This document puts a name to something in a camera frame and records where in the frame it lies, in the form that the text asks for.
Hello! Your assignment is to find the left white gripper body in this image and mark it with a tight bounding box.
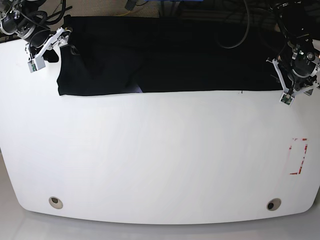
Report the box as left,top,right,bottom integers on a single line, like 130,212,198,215
266,58,320,99

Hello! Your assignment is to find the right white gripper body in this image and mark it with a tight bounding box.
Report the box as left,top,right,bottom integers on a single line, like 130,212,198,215
25,27,73,61

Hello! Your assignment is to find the black printed T-shirt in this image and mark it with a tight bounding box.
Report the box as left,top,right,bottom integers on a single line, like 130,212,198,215
57,15,284,96

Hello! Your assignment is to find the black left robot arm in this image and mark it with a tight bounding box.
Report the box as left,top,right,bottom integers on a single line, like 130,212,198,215
267,0,320,106

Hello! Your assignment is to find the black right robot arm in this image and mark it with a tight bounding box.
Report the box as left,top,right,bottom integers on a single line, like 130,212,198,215
0,0,72,63

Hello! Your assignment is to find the red tape rectangle marking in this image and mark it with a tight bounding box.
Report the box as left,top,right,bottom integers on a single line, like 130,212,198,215
287,138,308,175

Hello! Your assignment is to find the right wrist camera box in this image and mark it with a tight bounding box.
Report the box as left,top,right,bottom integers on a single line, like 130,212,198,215
28,57,46,73

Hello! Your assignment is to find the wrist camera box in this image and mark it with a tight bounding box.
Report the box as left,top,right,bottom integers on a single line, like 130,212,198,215
28,57,46,73
279,92,295,107

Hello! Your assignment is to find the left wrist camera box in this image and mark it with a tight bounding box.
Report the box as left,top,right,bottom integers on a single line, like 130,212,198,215
279,92,295,107

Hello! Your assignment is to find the black cable loop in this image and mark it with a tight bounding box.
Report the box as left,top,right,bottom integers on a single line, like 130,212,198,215
214,0,252,50

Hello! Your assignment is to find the right table cable grommet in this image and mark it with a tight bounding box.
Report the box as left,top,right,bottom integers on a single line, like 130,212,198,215
266,198,282,211

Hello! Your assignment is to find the table cable grommet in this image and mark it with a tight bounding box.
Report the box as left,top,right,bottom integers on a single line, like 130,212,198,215
266,198,282,211
48,196,63,210

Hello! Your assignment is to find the left table cable grommet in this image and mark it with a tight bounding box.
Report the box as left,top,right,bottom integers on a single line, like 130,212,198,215
48,196,63,210

